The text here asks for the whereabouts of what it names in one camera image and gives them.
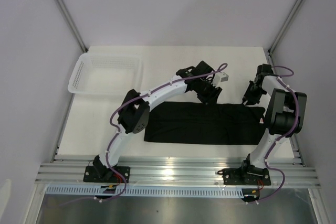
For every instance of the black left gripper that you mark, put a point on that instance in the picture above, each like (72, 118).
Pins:
(211, 97)

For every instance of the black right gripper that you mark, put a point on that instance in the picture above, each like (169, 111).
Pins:
(251, 100)

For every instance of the black t-shirt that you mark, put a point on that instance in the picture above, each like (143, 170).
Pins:
(197, 123)

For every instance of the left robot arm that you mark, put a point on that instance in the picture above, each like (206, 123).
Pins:
(132, 116)

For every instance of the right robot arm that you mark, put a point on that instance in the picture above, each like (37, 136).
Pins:
(284, 116)

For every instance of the white plastic basket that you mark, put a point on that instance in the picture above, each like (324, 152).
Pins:
(104, 74)

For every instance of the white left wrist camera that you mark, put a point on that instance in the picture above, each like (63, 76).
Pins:
(220, 77)

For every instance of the aluminium mounting rail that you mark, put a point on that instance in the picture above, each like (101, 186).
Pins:
(179, 172)

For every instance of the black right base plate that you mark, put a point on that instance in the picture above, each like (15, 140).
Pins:
(246, 176)

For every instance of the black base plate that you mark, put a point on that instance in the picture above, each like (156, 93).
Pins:
(246, 176)
(91, 175)

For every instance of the right aluminium frame post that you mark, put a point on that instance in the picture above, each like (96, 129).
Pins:
(293, 12)

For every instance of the aluminium frame post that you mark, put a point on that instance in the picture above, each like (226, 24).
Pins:
(61, 5)
(293, 12)

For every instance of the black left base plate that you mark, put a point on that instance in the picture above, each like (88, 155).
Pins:
(91, 175)

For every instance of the white slotted cable duct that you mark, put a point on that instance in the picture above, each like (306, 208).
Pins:
(151, 191)

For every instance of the left aluminium frame post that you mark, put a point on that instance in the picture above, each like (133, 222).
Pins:
(61, 5)

